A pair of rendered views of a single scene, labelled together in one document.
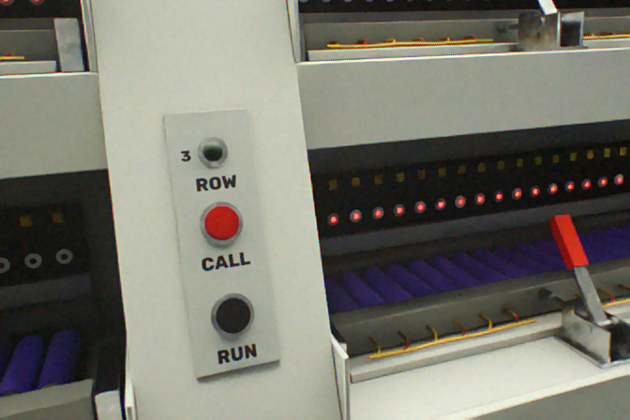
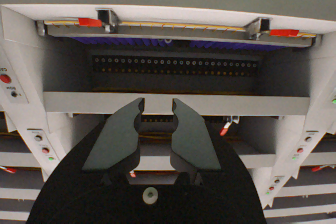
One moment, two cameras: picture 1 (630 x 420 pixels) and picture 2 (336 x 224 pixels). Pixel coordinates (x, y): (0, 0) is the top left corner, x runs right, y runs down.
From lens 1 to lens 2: 28 cm
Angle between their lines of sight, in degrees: 30
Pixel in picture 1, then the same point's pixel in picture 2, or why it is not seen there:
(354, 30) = not seen: hidden behind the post
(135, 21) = (41, 121)
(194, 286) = (6, 64)
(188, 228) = (13, 78)
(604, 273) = not seen: outside the picture
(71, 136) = (50, 99)
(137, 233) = (26, 79)
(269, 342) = not seen: outside the picture
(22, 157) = (59, 96)
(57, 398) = (57, 35)
